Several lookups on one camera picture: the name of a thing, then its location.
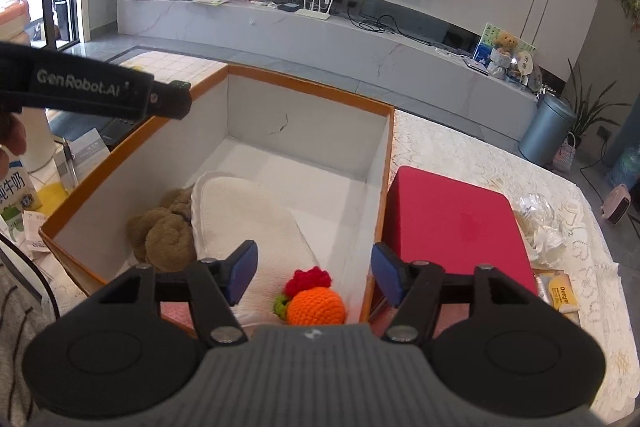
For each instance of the yellow packet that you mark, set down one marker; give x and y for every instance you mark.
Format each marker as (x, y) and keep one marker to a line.
(560, 292)

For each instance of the person's striped shirt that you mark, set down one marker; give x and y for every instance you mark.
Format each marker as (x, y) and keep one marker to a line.
(15, 332)

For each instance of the white grid tablecloth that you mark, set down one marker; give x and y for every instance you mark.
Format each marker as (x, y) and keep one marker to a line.
(170, 64)

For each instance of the white towel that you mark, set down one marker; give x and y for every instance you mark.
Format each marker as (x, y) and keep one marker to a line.
(250, 217)

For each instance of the beige water bottle pink lid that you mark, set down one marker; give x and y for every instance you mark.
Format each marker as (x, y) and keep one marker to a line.
(37, 142)

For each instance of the woven basket bag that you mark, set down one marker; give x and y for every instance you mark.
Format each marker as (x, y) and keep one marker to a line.
(564, 157)

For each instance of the grey tablet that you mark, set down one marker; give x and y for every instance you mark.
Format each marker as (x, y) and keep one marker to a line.
(475, 64)

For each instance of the blue water jug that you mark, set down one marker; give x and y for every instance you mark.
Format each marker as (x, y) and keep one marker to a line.
(625, 167)

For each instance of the brown plush toy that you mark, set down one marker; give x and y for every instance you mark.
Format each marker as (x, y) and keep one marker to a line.
(167, 232)

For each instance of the pink space heater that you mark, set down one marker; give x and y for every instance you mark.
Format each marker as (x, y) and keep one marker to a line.
(617, 204)

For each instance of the crumpled clear plastic wrap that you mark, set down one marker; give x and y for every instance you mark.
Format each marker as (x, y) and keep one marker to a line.
(540, 227)

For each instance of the orange-rimmed white box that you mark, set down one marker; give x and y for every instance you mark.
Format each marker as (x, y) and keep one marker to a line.
(310, 142)

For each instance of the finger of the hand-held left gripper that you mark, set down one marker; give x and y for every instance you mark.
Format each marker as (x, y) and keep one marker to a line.
(172, 99)

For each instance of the white round hand fan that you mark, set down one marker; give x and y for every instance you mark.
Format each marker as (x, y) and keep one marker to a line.
(525, 62)

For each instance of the grey paper box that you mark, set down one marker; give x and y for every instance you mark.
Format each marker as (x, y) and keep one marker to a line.
(87, 152)

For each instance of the orange red crocheted toy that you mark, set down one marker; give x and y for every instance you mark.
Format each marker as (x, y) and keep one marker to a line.
(317, 307)

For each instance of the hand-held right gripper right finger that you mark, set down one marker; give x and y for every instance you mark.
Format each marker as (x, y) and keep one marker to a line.
(387, 274)

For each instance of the brown teddy bear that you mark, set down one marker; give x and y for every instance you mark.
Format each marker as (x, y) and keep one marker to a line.
(505, 42)

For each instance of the white blue milk carton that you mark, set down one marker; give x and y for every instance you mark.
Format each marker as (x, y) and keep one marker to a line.
(17, 202)

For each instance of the blue-grey trash can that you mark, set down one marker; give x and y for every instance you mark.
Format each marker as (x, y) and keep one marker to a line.
(545, 132)

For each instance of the papers on cabinet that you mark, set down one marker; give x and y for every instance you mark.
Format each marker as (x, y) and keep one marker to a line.
(210, 0)

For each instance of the potted long-leaf plant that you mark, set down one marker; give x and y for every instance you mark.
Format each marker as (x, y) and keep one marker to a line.
(585, 112)

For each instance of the pink fluffy cloth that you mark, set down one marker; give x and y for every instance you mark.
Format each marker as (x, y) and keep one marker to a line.
(175, 314)

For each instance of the red box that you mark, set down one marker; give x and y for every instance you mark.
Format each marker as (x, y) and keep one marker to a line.
(450, 217)

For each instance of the wall socket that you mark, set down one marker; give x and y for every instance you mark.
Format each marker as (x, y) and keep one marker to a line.
(602, 133)

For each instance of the person's left hand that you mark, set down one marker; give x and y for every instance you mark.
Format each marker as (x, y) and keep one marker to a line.
(11, 134)

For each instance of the white router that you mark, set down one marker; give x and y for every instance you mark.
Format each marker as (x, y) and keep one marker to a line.
(312, 13)

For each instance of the black set-top box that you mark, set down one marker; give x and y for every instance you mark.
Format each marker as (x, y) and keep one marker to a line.
(287, 7)

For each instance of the white marble television cabinet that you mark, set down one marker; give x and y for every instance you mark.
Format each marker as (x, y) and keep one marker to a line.
(350, 42)

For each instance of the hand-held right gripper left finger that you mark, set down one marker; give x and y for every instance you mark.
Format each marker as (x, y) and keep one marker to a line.
(242, 272)

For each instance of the white paper receipts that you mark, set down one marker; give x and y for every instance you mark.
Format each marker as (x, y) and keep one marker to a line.
(37, 227)

